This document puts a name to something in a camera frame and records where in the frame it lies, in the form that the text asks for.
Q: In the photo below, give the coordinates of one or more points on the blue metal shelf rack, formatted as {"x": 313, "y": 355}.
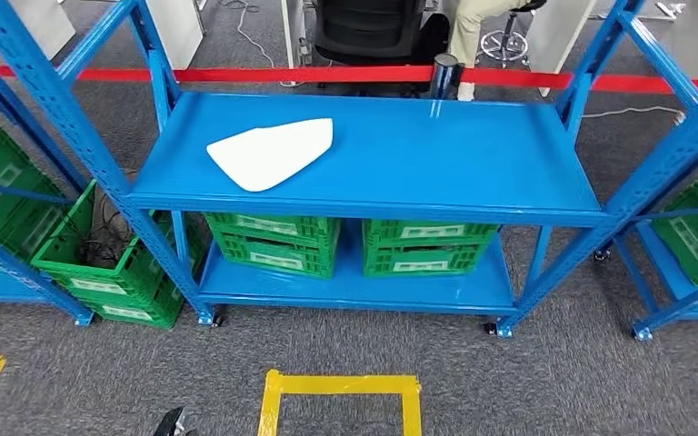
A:
{"x": 12, "y": 283}
{"x": 373, "y": 156}
{"x": 680, "y": 301}

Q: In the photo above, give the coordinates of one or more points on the white plastic panel part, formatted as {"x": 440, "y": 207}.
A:
{"x": 271, "y": 153}

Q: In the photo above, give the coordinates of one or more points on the red barrier belt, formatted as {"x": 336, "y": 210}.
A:
{"x": 301, "y": 75}

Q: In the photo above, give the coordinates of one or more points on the black caster wheel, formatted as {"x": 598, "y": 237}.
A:
{"x": 490, "y": 329}
{"x": 218, "y": 319}
{"x": 602, "y": 255}

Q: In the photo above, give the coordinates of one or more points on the white power strip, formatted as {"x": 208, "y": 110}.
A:
{"x": 304, "y": 51}

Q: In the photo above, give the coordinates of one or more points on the black office chair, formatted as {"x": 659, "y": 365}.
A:
{"x": 373, "y": 30}

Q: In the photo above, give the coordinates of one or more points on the black backpack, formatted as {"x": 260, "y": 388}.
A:
{"x": 436, "y": 36}

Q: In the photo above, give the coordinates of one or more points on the person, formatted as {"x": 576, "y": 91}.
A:
{"x": 475, "y": 30}

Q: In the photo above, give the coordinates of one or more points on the chrome stool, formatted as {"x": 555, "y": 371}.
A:
{"x": 508, "y": 30}

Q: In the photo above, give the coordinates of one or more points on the dark blue stanchion post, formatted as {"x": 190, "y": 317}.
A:
{"x": 445, "y": 75}

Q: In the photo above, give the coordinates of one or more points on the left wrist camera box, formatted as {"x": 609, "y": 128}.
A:
{"x": 171, "y": 423}

